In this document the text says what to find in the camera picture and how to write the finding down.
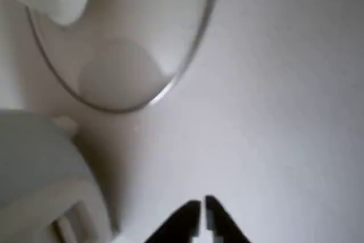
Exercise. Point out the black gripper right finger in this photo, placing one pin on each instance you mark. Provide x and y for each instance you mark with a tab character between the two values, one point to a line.
221	226

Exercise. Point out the white electric rice cooker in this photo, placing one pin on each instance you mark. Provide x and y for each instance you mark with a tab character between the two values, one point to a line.
34	163

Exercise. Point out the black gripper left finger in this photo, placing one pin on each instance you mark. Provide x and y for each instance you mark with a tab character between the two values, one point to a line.
182	223

